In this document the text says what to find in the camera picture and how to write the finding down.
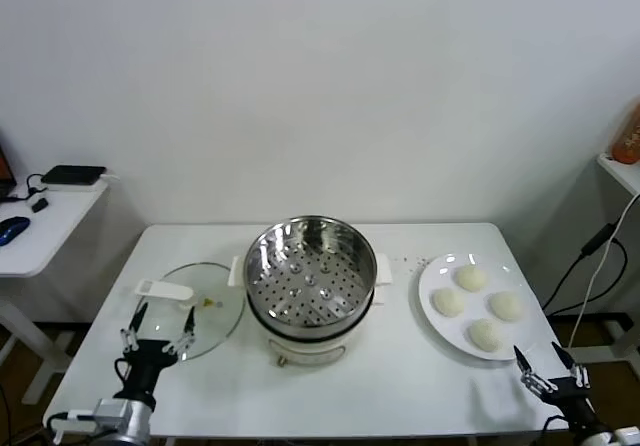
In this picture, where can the cream electric cooking pot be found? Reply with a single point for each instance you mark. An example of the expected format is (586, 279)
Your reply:
(305, 351)

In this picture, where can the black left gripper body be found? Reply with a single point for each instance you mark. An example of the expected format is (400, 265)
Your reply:
(145, 366)

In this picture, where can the stainless steel steamer basket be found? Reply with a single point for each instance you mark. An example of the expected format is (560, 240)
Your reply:
(280, 291)

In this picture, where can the white round plate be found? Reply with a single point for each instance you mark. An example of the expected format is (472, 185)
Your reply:
(440, 333)

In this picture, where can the small black adapter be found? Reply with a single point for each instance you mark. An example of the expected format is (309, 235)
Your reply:
(39, 205)

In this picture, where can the black flat hard drive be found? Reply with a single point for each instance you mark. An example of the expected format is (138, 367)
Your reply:
(72, 174)

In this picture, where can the orange plastic bottle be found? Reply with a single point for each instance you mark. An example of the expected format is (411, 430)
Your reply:
(629, 136)

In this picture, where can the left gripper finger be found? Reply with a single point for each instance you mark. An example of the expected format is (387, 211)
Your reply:
(134, 333)
(188, 328)

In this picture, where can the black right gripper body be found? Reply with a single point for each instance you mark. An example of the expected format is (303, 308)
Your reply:
(575, 401)

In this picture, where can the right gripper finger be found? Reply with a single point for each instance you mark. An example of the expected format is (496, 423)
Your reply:
(575, 368)
(531, 377)

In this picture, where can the white steamed baozi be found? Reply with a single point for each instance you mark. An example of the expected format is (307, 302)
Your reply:
(448, 302)
(506, 306)
(470, 278)
(485, 336)

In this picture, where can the laptop with orange screen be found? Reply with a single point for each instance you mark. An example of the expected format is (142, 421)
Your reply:
(4, 166)

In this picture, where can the blue computer mouse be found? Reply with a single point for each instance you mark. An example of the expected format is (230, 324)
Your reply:
(12, 228)

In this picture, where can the white side desk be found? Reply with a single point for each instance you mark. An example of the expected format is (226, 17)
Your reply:
(55, 226)

